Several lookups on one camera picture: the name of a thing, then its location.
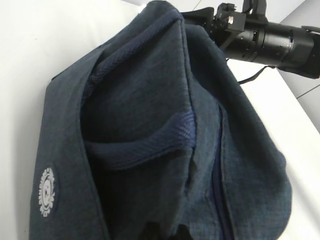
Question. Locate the navy blue lunch bag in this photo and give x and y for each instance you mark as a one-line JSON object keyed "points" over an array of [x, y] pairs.
{"points": [[150, 137]]}

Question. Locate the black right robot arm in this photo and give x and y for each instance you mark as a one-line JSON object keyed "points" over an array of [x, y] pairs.
{"points": [[291, 49]]}

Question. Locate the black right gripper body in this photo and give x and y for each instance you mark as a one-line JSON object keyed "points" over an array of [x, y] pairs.
{"points": [[239, 34]]}

